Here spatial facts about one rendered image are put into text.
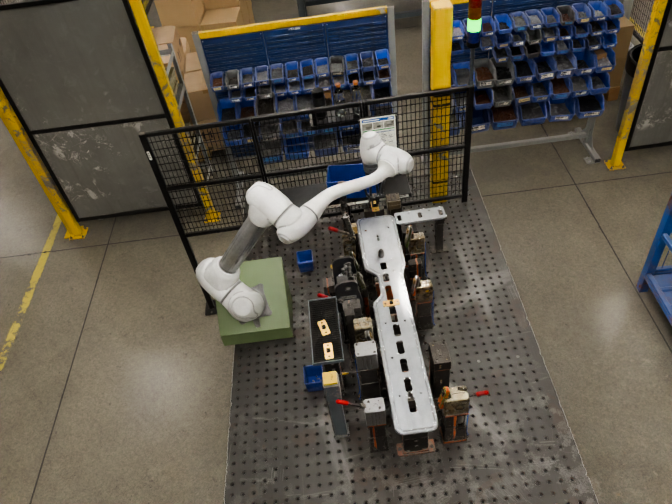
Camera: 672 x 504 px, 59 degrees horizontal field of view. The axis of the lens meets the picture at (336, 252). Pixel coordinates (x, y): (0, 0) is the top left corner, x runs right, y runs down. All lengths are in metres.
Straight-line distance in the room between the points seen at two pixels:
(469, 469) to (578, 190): 3.04
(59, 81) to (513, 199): 3.59
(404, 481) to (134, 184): 3.36
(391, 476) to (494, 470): 0.46
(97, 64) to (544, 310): 3.53
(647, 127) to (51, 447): 5.01
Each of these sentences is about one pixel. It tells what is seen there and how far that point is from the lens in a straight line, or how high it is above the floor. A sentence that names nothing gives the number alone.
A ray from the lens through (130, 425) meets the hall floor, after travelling 4.16.
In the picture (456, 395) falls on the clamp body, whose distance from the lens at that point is 2.62.
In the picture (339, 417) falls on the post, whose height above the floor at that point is 0.87.
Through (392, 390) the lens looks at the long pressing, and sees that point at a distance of 2.70.
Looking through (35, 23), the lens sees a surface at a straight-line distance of 4.60.
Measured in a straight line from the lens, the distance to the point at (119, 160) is 5.03.
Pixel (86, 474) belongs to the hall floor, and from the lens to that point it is 4.11.
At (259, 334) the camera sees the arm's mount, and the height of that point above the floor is 0.76.
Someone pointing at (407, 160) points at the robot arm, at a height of 1.64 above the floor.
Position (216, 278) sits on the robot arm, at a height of 1.21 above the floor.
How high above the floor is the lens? 3.30
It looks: 45 degrees down
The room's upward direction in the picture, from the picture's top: 9 degrees counter-clockwise
